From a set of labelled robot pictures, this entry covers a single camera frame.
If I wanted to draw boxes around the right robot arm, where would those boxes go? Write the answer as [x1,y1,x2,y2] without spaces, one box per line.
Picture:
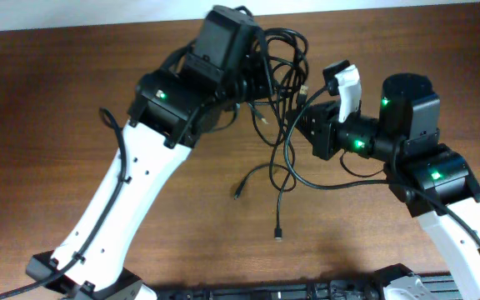
[288,73,480,299]

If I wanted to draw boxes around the camera cable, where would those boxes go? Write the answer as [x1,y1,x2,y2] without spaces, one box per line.
[0,107,133,300]
[283,85,480,284]

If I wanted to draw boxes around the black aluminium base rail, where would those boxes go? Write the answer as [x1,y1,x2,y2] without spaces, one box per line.
[152,263,463,300]

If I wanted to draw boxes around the left camera cable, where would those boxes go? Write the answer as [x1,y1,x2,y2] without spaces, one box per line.
[0,107,133,300]

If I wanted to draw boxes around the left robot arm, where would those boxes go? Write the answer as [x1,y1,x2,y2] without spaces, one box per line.
[26,5,273,300]

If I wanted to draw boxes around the right camera cable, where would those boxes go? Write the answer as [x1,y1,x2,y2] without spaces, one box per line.
[283,85,480,284]

